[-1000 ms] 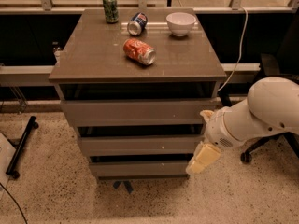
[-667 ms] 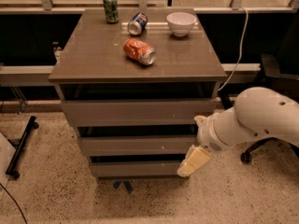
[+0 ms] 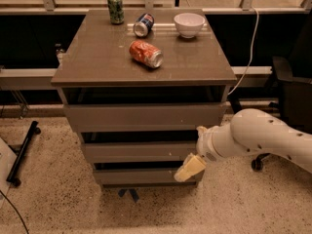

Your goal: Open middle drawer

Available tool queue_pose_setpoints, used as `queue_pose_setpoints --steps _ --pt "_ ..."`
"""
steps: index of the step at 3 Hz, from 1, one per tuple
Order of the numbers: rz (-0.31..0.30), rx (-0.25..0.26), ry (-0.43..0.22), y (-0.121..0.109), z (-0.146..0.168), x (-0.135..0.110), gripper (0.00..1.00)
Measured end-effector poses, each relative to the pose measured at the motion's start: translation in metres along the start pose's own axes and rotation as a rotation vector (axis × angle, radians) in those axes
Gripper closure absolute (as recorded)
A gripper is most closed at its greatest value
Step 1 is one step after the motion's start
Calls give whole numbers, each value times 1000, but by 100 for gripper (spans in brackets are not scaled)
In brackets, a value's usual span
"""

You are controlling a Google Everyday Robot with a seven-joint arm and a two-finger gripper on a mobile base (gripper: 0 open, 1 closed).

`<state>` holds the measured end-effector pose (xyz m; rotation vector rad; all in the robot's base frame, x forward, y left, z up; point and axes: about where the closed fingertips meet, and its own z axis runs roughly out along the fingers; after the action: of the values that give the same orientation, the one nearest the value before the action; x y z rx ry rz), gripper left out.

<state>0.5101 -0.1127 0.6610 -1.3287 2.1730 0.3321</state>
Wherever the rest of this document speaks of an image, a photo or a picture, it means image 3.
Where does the white cable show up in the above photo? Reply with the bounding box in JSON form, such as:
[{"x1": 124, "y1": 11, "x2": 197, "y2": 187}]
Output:
[{"x1": 226, "y1": 7, "x2": 260, "y2": 97}]

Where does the red coke can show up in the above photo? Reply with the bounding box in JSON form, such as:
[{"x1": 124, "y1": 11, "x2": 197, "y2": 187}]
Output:
[{"x1": 129, "y1": 40, "x2": 164, "y2": 68}]

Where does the metal window railing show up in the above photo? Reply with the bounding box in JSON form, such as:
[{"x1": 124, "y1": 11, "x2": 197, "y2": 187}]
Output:
[{"x1": 0, "y1": 0, "x2": 312, "y2": 17}]

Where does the grey bottom drawer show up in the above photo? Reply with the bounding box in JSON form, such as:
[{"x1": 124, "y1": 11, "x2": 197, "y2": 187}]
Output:
[{"x1": 92, "y1": 167, "x2": 206, "y2": 186}]

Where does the black floor cable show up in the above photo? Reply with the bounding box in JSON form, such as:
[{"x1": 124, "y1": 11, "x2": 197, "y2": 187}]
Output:
[{"x1": 0, "y1": 190, "x2": 30, "y2": 234}]

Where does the green soda can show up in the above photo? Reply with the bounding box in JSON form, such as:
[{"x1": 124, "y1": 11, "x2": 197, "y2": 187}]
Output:
[{"x1": 107, "y1": 0, "x2": 124, "y2": 24}]

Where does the grey drawer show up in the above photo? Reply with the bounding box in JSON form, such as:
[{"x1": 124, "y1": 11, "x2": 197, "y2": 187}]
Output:
[
  {"x1": 64, "y1": 103, "x2": 225, "y2": 133},
  {"x1": 92, "y1": 167, "x2": 206, "y2": 186},
  {"x1": 81, "y1": 141, "x2": 196, "y2": 163}
]

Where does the blue pepsi can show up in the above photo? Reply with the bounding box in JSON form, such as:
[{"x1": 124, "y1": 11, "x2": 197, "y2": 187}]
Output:
[{"x1": 133, "y1": 13, "x2": 154, "y2": 37}]

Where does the black wheeled stand leg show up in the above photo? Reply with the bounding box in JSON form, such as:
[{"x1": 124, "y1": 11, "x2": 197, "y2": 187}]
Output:
[{"x1": 6, "y1": 121, "x2": 41, "y2": 187}]

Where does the grey drawer cabinet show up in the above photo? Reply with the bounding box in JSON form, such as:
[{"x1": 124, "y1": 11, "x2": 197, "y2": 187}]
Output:
[{"x1": 52, "y1": 9, "x2": 236, "y2": 174}]

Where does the black office chair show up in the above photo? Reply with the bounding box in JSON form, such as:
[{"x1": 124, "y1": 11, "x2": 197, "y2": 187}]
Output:
[{"x1": 227, "y1": 13, "x2": 312, "y2": 172}]

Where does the blue tape cross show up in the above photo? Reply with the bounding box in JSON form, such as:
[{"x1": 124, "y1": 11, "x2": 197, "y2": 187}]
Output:
[{"x1": 118, "y1": 188, "x2": 139, "y2": 203}]

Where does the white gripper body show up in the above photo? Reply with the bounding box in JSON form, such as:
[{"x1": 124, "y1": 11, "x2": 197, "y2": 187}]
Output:
[{"x1": 196, "y1": 125, "x2": 232, "y2": 163}]

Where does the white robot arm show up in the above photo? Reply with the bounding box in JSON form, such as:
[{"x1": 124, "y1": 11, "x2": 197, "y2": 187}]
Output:
[{"x1": 174, "y1": 108, "x2": 312, "y2": 182}]

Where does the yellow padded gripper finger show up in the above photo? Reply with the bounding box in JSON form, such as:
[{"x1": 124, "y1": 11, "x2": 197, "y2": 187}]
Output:
[{"x1": 174, "y1": 153, "x2": 207, "y2": 182}]

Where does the grey top drawer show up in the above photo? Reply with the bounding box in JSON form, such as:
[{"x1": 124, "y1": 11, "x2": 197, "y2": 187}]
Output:
[{"x1": 64, "y1": 103, "x2": 225, "y2": 133}]

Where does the white bowl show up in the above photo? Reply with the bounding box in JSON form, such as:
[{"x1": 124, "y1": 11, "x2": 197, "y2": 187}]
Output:
[{"x1": 174, "y1": 13, "x2": 206, "y2": 38}]

